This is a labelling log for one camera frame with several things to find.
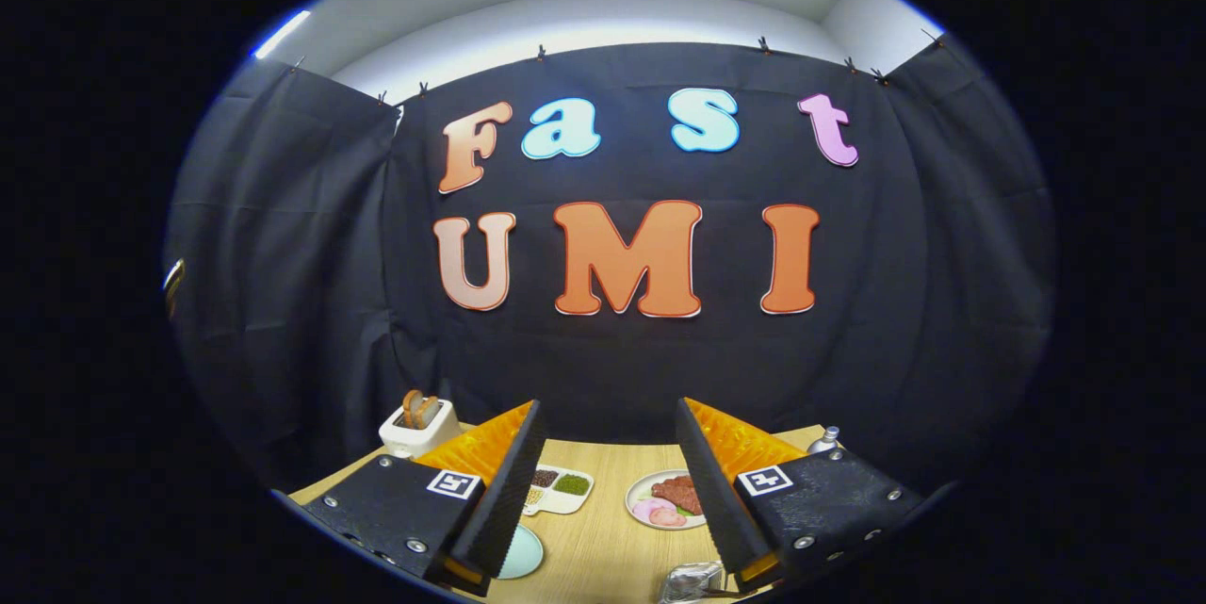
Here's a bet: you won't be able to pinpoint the white divided tray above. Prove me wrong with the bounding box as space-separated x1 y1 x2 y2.
521 464 595 517

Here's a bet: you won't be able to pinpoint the red meat slice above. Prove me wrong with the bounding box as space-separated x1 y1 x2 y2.
650 475 703 516

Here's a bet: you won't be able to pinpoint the white toaster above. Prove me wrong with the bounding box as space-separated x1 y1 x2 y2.
379 400 463 460

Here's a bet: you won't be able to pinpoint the ceiling light strip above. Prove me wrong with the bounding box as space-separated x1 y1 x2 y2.
251 8 312 60

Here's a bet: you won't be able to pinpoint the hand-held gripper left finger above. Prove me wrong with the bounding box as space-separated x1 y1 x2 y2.
301 399 549 597

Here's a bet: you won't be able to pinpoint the white plate with meat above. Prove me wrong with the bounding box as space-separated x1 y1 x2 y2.
626 469 708 531

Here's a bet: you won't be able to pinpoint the pink ham slices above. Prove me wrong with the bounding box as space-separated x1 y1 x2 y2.
633 498 689 529

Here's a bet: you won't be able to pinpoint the black backdrop cloth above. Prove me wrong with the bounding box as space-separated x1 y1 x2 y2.
165 34 1056 492

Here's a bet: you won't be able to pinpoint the pale green plate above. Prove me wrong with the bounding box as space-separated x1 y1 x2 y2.
495 524 546 580

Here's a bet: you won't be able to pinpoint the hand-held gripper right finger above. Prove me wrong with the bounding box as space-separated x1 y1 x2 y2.
675 397 929 594

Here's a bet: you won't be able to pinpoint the metal wire rack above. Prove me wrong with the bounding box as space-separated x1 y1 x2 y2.
658 562 731 604

